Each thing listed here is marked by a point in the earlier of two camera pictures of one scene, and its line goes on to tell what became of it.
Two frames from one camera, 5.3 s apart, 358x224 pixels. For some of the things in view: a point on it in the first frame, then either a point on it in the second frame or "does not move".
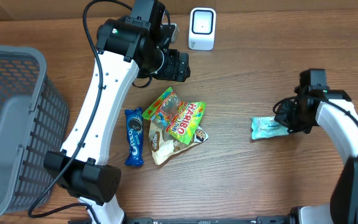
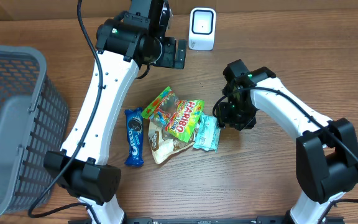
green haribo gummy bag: (181, 118) does not move
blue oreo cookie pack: (134, 120) does not move
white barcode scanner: (202, 28) does not move
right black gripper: (281, 117) -> (225, 117)
